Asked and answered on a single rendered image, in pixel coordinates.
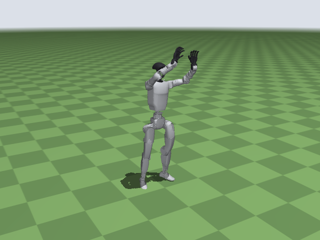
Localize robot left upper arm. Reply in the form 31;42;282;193
167;75;190;89

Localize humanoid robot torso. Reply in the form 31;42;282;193
147;79;169;130

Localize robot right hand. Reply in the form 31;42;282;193
171;46;185;64

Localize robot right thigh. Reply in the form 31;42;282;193
143;122;155;160

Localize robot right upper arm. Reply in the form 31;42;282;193
145;72;162;91

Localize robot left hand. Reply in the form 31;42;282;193
188;50;199;70

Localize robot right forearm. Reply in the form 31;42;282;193
155;61;177;75

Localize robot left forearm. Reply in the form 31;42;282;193
185;65;197;79

